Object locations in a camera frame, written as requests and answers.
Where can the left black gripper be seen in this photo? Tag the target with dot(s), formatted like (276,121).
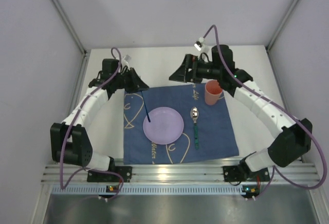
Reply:
(131,80)

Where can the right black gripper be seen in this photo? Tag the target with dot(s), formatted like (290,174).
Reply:
(190,69)

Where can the orange plastic cup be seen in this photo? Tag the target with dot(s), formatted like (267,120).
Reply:
(213,92)

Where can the blue plastic fork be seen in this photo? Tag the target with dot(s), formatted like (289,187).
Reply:
(145,107)

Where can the metal spoon patterned handle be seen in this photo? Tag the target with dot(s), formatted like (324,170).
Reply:
(194,114)

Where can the purple plastic plate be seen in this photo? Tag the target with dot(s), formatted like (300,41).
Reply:
(166,126)

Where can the blue fish-print cloth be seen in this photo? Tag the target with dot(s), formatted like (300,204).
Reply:
(215,131)

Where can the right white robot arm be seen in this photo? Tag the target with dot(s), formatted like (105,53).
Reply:
(290,138)

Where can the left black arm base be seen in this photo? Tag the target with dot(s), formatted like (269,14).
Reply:
(120,174)

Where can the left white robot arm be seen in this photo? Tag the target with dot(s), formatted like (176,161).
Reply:
(70,143)

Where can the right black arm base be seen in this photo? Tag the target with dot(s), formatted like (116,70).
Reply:
(237,173)

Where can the left aluminium frame post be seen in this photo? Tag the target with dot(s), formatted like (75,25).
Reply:
(68,25)

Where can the aluminium frame post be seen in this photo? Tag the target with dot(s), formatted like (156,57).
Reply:
(68,25)
(281,25)

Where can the perforated cable tray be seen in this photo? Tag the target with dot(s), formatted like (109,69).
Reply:
(127,189)

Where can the right aluminium frame post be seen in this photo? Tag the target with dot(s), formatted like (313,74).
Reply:
(281,25)

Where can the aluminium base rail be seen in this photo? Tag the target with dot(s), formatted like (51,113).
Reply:
(203,172)

